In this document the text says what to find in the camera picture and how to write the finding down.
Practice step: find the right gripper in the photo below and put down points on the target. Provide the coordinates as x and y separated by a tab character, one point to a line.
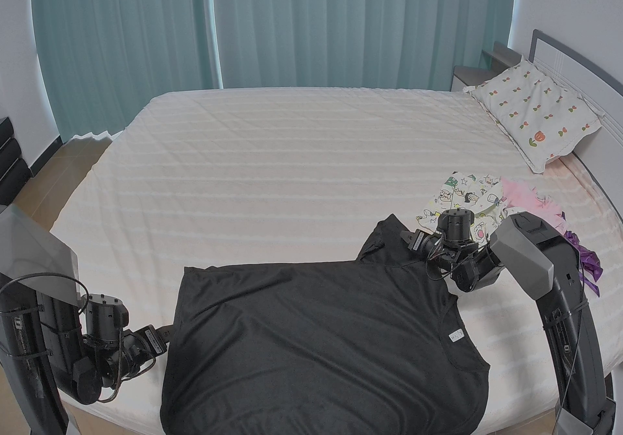
426	243

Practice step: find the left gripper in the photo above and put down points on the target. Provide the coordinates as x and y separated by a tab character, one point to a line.
151	340

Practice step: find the black T-shirt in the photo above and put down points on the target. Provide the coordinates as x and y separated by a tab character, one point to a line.
316	350

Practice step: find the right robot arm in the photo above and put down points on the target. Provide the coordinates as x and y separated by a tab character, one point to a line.
525	253

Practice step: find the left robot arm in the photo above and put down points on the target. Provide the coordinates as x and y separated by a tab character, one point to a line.
102	321

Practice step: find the bed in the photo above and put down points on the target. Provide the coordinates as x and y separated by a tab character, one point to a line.
292	170

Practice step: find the white printed pyjama top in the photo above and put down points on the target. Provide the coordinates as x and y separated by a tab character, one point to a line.
462	199

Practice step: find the pink garment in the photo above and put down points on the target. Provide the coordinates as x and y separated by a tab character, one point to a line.
525	199

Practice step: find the purple garment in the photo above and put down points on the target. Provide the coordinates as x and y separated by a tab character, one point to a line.
591	267

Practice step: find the white printed pillow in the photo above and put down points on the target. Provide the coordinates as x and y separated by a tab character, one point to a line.
535	114

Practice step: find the grey bedside table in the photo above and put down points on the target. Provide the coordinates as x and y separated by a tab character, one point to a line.
472	75

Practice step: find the black chest of drawers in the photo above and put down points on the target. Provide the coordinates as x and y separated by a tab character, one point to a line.
12	163

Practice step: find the blue-green curtain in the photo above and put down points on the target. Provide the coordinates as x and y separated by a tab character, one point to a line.
365	9
126	24

